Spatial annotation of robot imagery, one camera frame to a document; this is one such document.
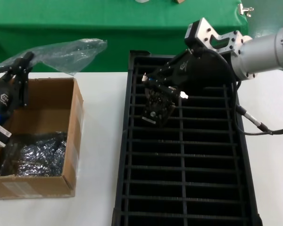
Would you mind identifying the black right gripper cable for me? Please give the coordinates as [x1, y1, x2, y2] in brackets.
[212, 50, 283, 137]

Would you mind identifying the silver right wrist camera unit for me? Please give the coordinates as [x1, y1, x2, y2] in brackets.
[184, 17, 253, 57]

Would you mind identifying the metal binder clip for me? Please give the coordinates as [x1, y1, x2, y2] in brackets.
[238, 3, 255, 17]

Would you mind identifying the clear antistatic packaging bag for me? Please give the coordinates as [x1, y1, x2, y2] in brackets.
[0, 38, 108, 76]

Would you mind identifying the green tablecloth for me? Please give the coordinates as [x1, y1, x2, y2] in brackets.
[0, 0, 248, 73]

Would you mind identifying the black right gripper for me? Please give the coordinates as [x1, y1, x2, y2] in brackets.
[145, 50, 232, 95]

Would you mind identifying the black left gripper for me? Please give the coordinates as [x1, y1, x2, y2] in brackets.
[0, 52, 35, 125]

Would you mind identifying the pile of bagged graphics cards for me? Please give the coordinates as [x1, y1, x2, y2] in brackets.
[0, 131, 68, 177]

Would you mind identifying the dark graphics card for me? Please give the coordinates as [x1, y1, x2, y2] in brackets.
[141, 73, 189, 129]

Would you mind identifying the black slotted plastic container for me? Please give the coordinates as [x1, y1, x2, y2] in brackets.
[111, 49, 262, 226]

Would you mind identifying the large open brown cardboard box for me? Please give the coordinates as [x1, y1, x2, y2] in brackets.
[0, 77, 85, 200]

